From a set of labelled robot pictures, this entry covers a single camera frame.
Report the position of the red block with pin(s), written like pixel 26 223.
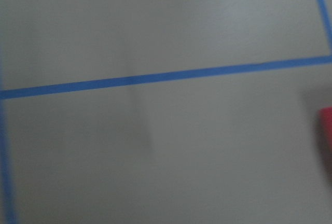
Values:
pixel 326 123

